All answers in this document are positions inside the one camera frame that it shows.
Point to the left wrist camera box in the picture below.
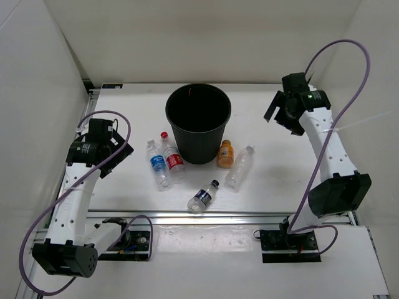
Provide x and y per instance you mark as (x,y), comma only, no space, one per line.
(100,128)

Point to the orange juice bottle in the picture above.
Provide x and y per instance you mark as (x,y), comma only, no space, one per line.
(225,158)

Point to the small dark corner label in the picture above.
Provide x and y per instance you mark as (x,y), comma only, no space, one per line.
(112,86)

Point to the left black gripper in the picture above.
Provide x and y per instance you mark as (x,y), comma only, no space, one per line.
(106,168)

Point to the white zip tie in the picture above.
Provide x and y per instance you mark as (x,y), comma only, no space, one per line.
(360,121)

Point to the red label water bottle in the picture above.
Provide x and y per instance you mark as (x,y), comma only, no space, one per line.
(173,159)

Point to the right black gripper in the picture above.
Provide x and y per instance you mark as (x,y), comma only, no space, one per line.
(294,126)

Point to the clear unlabelled plastic bottle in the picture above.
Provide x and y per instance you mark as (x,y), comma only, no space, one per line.
(240,168)

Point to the black plastic bin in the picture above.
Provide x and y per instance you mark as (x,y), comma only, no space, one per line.
(198,114)

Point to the aluminium rail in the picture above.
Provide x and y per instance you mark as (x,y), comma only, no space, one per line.
(93,94)
(186,218)

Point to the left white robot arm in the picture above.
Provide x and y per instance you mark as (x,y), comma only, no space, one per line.
(67,249)

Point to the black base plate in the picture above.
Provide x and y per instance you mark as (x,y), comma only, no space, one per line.
(278,247)
(137,250)

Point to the aluminium front rail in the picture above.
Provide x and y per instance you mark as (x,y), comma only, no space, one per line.
(186,218)

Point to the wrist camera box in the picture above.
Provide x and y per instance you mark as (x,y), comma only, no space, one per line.
(100,128)
(295,83)

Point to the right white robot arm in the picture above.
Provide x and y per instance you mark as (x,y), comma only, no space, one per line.
(342,187)

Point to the dark label small bottle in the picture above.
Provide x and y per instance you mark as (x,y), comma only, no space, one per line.
(199,202)

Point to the aluminium left rail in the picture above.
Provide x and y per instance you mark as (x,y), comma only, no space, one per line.
(93,94)

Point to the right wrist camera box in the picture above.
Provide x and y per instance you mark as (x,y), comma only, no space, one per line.
(295,83)

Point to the blue label water bottle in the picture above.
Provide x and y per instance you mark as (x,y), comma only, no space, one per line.
(158,165)

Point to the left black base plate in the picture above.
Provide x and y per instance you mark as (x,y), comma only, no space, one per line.
(137,250)

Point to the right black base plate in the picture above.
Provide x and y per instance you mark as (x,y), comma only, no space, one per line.
(278,247)

